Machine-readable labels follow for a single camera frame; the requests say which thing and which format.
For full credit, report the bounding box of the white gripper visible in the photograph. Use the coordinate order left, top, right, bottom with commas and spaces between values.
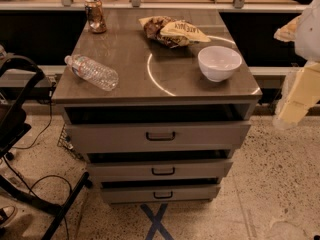
273, 0, 320, 130

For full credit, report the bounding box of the clear plastic water bottle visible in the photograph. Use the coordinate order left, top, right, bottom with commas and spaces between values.
64, 54, 119, 91

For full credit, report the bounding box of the white ceramic bowl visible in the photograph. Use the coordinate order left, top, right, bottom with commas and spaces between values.
198, 46, 242, 82

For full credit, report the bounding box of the top grey drawer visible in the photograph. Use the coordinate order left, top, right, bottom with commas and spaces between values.
66, 121, 250, 153

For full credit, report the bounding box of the grey drawer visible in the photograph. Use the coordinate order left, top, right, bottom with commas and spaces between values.
87, 159, 232, 182
101, 184, 220, 204
66, 121, 250, 153

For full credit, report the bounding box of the yellow brown chip bag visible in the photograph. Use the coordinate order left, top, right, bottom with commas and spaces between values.
139, 16, 210, 48

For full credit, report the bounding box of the middle grey drawer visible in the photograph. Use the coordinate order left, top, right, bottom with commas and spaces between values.
87, 159, 232, 182

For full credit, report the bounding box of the grey drawer cabinet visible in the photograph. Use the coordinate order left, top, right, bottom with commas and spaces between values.
53, 9, 261, 193

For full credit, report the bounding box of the copper soda can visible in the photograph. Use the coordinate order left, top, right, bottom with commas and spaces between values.
85, 0, 107, 33

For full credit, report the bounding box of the bottom grey drawer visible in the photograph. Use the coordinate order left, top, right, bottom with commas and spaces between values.
101, 184, 220, 204

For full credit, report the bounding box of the shoe with white sole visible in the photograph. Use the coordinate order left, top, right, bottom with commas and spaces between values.
0, 206, 17, 228

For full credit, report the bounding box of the wire basket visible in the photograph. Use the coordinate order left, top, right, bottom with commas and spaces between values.
57, 125, 83, 160

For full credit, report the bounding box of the black chair frame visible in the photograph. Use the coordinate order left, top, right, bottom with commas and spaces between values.
0, 53, 93, 240

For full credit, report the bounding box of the black floor cable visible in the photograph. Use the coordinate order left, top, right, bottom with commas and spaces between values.
2, 90, 74, 240

